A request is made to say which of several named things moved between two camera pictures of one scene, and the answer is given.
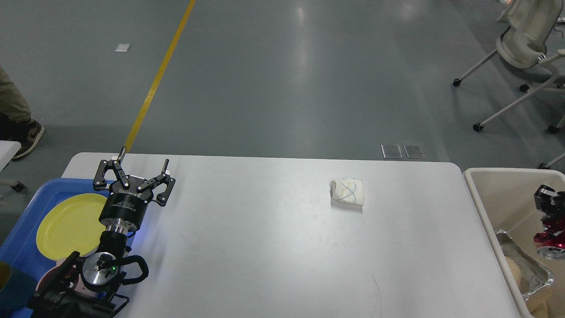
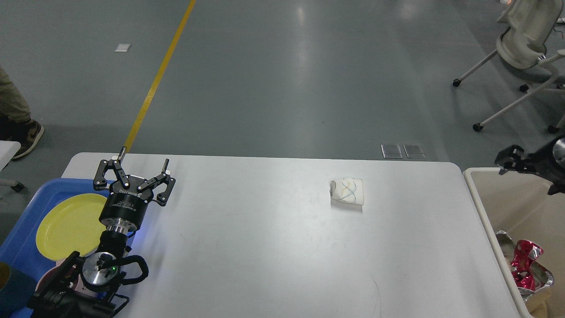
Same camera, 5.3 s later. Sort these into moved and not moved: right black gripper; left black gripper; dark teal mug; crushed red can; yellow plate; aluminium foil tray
Moved: crushed red can; right black gripper
Not moved: yellow plate; aluminium foil tray; left black gripper; dark teal mug
